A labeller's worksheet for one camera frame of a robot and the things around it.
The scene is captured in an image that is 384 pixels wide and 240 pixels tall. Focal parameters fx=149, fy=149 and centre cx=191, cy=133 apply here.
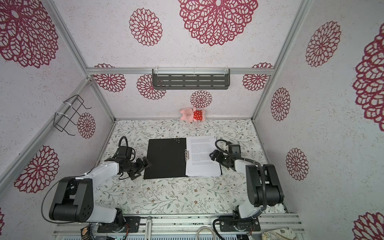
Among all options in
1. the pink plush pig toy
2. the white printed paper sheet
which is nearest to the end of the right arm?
the white printed paper sheet

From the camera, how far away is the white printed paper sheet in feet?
3.08

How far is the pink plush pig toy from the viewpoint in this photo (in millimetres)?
1152

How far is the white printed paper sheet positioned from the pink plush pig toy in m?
0.14

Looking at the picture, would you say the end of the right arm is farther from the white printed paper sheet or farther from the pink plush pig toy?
the pink plush pig toy
